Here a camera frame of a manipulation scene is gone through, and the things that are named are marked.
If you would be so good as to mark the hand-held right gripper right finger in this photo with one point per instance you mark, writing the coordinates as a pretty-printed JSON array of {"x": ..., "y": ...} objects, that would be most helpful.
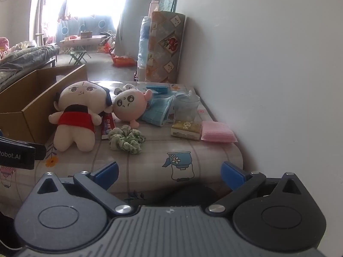
[{"x": 233, "y": 175}]

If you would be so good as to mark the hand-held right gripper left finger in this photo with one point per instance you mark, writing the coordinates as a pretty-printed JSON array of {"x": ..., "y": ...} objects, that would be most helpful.
[{"x": 105, "y": 175}]

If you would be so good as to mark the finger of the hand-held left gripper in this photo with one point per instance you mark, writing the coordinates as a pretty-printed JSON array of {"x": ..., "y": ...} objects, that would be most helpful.
[{"x": 39, "y": 153}]

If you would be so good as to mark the brown cardboard box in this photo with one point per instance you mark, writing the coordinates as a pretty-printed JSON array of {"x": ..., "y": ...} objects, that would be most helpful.
[{"x": 34, "y": 112}]

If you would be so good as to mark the green floral scrunchie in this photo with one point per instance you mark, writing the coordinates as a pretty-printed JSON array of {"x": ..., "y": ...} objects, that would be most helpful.
[{"x": 126, "y": 139}]

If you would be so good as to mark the brown tissue packet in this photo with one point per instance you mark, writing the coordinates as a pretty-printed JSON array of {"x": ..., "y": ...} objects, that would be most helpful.
[{"x": 185, "y": 129}]

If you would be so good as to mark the plush doll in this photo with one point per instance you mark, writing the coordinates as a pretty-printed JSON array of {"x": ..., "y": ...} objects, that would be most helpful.
[{"x": 77, "y": 96}]

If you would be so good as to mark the round pink plush toy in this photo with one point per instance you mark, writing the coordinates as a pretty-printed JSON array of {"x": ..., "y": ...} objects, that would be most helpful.
[{"x": 128, "y": 104}]

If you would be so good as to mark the blue woven towel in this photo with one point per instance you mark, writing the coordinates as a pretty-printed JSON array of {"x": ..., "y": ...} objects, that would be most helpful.
[{"x": 158, "y": 109}]

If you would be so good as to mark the pink cloth pack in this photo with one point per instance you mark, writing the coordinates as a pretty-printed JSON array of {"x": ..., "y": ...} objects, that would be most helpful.
[{"x": 217, "y": 132}]

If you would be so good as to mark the red toothpaste box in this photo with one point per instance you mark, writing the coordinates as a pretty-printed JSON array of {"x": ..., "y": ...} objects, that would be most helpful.
[{"x": 107, "y": 125}]

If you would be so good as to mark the clear plastic cup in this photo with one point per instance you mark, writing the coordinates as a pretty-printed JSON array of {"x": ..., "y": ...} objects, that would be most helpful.
[{"x": 186, "y": 109}]

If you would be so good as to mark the grey quilt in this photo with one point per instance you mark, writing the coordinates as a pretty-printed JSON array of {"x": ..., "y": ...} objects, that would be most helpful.
[{"x": 29, "y": 53}]

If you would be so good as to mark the flat blue box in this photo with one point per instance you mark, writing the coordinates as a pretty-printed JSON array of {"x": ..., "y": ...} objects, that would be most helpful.
[{"x": 158, "y": 89}]

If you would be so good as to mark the green folding stool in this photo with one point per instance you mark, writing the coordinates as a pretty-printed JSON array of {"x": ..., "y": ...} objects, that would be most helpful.
[{"x": 79, "y": 56}]

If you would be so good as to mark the pink cloth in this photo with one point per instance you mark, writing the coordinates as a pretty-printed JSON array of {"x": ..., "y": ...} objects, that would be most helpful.
[{"x": 4, "y": 46}]

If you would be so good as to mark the red basket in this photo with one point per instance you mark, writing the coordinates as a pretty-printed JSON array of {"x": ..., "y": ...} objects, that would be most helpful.
[{"x": 123, "y": 61}]

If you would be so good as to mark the low folding table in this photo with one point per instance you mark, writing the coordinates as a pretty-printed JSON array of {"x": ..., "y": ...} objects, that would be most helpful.
[{"x": 80, "y": 41}]

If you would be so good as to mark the blue sheet with circles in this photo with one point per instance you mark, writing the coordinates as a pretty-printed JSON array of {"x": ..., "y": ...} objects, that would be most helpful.
[{"x": 91, "y": 25}]

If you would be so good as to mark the large water bottle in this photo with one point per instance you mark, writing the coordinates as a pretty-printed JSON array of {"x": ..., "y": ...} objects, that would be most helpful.
[{"x": 143, "y": 42}]

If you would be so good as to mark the rolled flower-patterned floor mat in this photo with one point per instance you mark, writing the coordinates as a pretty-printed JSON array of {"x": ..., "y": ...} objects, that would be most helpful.
[{"x": 163, "y": 45}]

